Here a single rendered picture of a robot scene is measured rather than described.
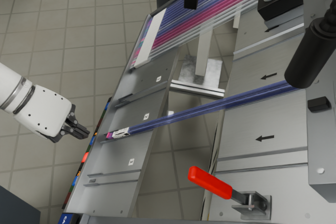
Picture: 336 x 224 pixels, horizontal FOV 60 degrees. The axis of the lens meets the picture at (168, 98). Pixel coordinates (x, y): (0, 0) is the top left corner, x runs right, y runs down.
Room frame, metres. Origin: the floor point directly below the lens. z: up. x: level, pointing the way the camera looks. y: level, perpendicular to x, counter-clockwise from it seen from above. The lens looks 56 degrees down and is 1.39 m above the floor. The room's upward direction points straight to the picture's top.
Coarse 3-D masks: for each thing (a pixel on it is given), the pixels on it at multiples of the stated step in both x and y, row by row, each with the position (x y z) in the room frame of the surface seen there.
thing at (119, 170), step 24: (144, 72) 0.50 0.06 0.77; (168, 72) 0.44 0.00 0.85; (144, 96) 0.40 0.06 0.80; (120, 120) 0.36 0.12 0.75; (144, 120) 0.32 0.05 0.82; (120, 144) 0.28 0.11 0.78; (144, 144) 0.25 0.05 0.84; (96, 168) 0.24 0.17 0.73; (120, 168) 0.22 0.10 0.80; (144, 168) 0.20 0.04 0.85; (96, 192) 0.18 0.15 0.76; (120, 192) 0.16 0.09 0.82; (120, 216) 0.12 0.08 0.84
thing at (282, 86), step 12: (276, 84) 0.25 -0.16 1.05; (288, 84) 0.24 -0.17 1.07; (240, 96) 0.26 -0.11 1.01; (252, 96) 0.25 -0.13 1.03; (264, 96) 0.24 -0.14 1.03; (192, 108) 0.28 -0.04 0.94; (204, 108) 0.27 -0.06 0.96; (216, 108) 0.26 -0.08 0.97; (156, 120) 0.29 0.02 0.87; (168, 120) 0.28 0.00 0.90; (180, 120) 0.27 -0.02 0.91; (132, 132) 0.30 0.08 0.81
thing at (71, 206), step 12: (144, 24) 0.73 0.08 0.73; (132, 48) 0.63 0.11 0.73; (132, 60) 0.58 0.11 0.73; (120, 84) 0.49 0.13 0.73; (120, 96) 0.46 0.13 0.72; (108, 108) 0.41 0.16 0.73; (108, 120) 0.38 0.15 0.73; (96, 144) 0.31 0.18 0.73; (96, 156) 0.28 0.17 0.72; (84, 168) 0.24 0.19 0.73; (84, 180) 0.22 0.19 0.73; (72, 192) 0.19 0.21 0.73; (72, 204) 0.16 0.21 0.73
